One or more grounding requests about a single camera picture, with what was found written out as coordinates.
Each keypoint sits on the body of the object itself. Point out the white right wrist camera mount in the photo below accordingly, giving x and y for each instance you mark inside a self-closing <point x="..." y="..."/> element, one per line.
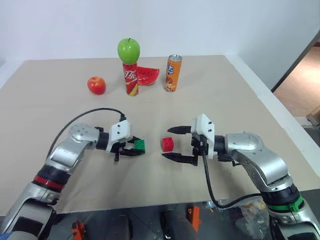
<point x="203" y="127"/>

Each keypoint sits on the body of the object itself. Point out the orange clamp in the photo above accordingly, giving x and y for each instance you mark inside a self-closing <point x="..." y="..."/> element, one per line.
<point x="195" y="217"/>
<point x="78" y="228"/>

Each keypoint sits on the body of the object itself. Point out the red soda can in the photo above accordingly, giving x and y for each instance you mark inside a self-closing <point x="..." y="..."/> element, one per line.
<point x="130" y="78"/>

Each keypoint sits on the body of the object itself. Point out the dark rounded shape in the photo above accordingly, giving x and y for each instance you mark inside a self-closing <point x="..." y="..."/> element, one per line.
<point x="177" y="225"/>

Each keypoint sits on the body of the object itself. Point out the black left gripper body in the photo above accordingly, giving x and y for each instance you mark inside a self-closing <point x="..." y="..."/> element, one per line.
<point x="123" y="147"/>

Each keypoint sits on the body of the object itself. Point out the green apple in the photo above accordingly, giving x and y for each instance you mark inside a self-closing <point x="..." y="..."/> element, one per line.
<point x="128" y="50"/>

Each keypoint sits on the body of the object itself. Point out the clear plastic bag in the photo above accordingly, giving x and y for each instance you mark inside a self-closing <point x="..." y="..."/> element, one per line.
<point x="252" y="220"/>

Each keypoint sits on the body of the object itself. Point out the green toy brick cube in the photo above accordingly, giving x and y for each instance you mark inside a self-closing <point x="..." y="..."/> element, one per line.
<point x="140" y="145"/>

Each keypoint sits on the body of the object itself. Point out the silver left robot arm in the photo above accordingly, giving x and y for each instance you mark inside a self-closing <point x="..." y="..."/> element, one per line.
<point x="79" y="136"/>

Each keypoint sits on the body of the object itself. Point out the cardboard box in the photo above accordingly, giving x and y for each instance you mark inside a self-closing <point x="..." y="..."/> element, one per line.
<point x="314" y="117"/>

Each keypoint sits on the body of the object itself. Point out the red apple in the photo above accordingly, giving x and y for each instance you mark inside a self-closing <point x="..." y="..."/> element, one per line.
<point x="96" y="85"/>

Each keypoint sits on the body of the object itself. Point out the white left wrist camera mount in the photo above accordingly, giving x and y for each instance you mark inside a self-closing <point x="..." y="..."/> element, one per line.
<point x="120" y="131"/>

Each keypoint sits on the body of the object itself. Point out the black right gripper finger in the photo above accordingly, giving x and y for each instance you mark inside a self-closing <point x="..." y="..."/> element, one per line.
<point x="178" y="157"/>
<point x="180" y="129"/>

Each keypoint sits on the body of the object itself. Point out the red toy brick cube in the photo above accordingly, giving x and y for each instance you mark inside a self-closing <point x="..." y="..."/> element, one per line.
<point x="167" y="144"/>

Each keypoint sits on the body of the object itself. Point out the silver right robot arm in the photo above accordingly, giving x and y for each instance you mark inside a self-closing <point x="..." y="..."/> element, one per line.
<point x="252" y="147"/>

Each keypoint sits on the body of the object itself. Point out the watermelon slice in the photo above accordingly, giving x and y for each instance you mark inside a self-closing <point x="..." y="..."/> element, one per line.
<point x="148" y="76"/>

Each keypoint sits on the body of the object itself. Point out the orange drink can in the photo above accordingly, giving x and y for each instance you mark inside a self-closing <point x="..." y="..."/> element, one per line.
<point x="172" y="73"/>

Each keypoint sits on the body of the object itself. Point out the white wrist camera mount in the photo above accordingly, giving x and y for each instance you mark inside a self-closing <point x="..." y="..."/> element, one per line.
<point x="203" y="127"/>
<point x="120" y="131"/>

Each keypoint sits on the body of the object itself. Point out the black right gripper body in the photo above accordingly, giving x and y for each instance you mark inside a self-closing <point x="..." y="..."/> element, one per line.
<point x="199" y="146"/>

